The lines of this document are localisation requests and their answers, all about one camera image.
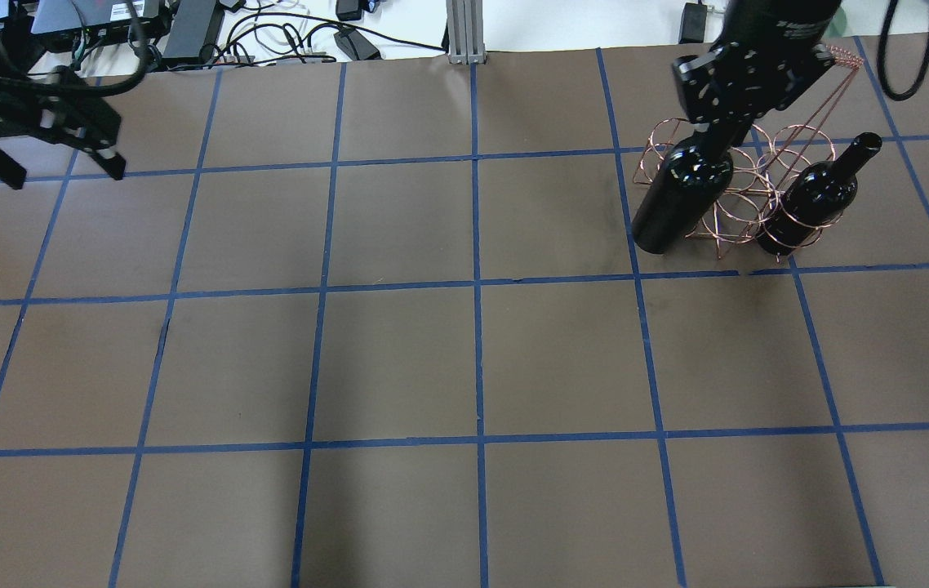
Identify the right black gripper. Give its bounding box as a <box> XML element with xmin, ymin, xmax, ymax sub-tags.
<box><xmin>673</xmin><ymin>1</ymin><xmax>841</xmax><ymax>126</ymax></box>

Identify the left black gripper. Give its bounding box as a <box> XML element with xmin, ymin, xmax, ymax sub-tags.
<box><xmin>0</xmin><ymin>66</ymin><xmax>127</xmax><ymax>190</ymax></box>

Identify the dark wine bottle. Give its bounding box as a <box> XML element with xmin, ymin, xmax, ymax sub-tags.
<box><xmin>631</xmin><ymin>122</ymin><xmax>740</xmax><ymax>256</ymax></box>
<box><xmin>755</xmin><ymin>131</ymin><xmax>882</xmax><ymax>256</ymax></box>

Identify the dark wine bottle in basket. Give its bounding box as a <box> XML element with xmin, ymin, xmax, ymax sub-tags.
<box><xmin>755</xmin><ymin>131</ymin><xmax>882</xmax><ymax>256</ymax></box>

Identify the black laptop computer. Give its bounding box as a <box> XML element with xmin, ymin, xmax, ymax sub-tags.
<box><xmin>31</xmin><ymin>1</ymin><xmax>172</xmax><ymax>40</ymax></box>

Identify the black power adapter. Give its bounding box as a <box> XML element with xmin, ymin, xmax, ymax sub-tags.
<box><xmin>161</xmin><ymin>0</ymin><xmax>224</xmax><ymax>68</ymax></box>

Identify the copper wire wine basket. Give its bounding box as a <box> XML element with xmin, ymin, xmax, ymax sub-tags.
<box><xmin>633</xmin><ymin>43</ymin><xmax>864</xmax><ymax>254</ymax></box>

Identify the aluminium frame post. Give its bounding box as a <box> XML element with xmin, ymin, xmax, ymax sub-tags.
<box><xmin>446</xmin><ymin>1</ymin><xmax>487</xmax><ymax>65</ymax></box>

